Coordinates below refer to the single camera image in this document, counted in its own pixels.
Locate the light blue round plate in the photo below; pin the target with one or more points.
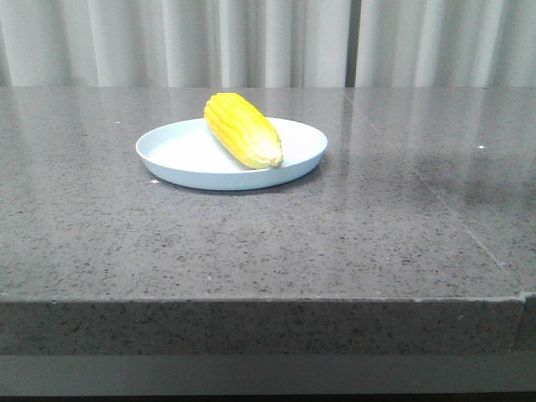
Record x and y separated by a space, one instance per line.
187 153

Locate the grey curtain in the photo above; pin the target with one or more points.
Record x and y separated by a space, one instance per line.
268 43

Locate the yellow corn cob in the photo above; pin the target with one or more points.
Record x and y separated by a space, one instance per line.
244 131

